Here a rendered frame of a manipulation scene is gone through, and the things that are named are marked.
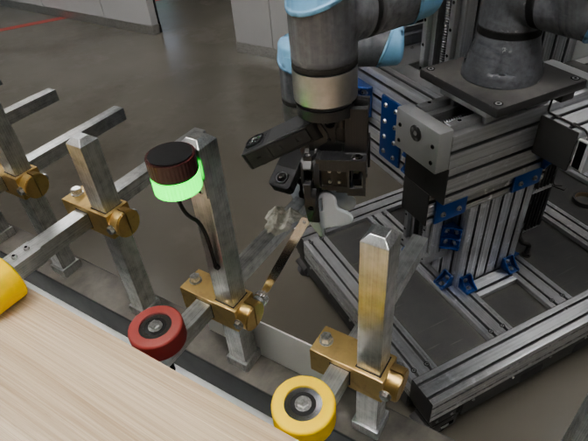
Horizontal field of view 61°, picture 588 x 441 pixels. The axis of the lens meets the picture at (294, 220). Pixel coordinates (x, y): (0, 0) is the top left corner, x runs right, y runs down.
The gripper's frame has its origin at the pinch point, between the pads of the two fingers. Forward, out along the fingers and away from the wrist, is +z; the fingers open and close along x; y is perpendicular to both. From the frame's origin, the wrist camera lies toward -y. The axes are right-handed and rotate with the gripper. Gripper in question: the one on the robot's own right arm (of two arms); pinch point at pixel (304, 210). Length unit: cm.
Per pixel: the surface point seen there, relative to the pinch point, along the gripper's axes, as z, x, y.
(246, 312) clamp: -4.6, -7.8, -30.9
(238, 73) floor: 85, 184, 207
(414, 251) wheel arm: -3.3, -25.5, -4.8
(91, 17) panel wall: 80, 396, 251
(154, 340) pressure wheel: -8.8, -1.7, -43.7
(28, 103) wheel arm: -13, 74, -8
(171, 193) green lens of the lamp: -31.0, -5.3, -36.6
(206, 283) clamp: -4.9, 1.7, -29.2
